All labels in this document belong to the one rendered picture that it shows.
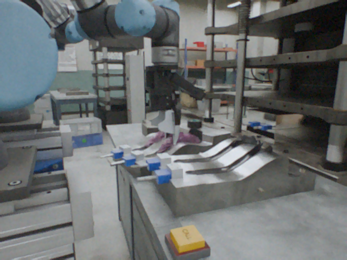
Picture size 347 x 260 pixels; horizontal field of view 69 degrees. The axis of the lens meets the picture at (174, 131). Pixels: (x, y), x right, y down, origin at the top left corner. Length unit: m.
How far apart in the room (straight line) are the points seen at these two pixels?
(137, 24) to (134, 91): 4.70
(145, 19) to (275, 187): 0.62
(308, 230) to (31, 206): 0.63
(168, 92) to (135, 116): 4.65
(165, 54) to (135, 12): 0.15
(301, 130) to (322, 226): 0.96
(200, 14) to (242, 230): 9.41
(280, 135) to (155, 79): 1.05
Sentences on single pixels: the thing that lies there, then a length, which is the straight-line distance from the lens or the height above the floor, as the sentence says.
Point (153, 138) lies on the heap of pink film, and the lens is 1.15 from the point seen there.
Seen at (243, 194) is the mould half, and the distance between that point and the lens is 0.80.
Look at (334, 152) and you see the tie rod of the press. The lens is 1.23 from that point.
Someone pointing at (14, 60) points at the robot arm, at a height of 1.20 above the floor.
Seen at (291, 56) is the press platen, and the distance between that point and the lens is 1.48.
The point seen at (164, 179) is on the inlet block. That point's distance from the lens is 0.73.
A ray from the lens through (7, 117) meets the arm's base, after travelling 0.92.
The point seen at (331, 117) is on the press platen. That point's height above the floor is 1.02.
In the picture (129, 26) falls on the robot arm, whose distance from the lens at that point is 0.57.
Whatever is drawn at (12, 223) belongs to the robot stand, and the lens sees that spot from 0.47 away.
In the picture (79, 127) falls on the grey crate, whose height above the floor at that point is 0.34.
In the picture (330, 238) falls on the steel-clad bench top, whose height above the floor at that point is 0.80.
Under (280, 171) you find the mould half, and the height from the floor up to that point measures 0.89.
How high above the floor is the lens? 1.18
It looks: 13 degrees down
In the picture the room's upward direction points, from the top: straight up
